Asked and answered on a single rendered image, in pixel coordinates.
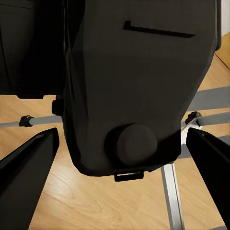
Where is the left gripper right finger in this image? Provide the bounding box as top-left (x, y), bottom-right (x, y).
top-left (186, 127), bottom-right (230, 230)

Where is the camera tripod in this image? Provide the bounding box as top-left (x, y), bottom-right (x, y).
top-left (0, 86), bottom-right (230, 230)

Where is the digital camera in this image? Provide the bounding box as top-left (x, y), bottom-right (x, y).
top-left (0, 0), bottom-right (222, 182)

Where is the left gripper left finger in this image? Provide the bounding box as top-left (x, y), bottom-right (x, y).
top-left (0, 127), bottom-right (59, 230)

